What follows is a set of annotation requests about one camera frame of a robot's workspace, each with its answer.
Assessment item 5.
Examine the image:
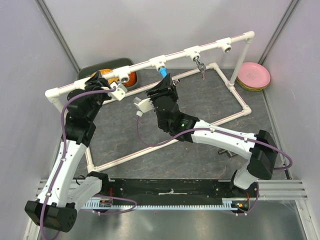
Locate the dark green plastic tray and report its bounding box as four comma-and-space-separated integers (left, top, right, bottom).
77, 57, 139, 91

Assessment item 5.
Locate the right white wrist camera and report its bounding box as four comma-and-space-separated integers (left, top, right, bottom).
133, 97, 154, 117

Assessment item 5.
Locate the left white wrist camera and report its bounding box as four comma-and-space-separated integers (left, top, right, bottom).
108, 82, 128, 101

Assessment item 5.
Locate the white PVC pipe frame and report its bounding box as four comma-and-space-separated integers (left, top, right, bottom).
45, 31, 255, 173

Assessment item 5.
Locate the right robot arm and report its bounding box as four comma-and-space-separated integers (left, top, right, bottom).
146, 74, 278, 197

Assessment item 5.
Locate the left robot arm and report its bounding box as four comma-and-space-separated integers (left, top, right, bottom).
24, 72, 116, 234

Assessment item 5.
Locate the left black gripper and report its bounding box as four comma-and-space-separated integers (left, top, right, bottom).
84, 72, 113, 121

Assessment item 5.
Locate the orange red cup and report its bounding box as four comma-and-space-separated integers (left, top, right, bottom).
123, 72, 137, 87

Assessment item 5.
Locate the blue plastic faucet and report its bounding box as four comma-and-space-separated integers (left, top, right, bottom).
158, 66, 181, 86

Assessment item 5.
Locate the dark metal faucet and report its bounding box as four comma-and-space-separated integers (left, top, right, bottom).
217, 148, 237, 158

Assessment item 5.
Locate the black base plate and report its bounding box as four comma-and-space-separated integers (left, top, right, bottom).
100, 178, 236, 206

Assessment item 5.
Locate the pink plate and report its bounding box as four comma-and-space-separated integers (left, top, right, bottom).
237, 62, 271, 89

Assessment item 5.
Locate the orange dotted plate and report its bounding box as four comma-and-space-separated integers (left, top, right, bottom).
90, 68, 119, 82

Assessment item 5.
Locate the yellow green plate stack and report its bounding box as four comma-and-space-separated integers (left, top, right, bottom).
236, 76, 271, 92

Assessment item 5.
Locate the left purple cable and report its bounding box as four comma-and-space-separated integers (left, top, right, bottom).
40, 87, 138, 240

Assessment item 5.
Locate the grey slotted cable duct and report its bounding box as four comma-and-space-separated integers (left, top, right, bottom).
81, 197, 250, 212

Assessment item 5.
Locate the dark grey stone mat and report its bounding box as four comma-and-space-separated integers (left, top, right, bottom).
74, 67, 288, 180

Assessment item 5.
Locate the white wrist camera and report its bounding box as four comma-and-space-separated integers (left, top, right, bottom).
108, 82, 128, 101
133, 97, 154, 117

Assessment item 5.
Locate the chrome metal faucet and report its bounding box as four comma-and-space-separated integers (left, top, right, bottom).
193, 56, 207, 80

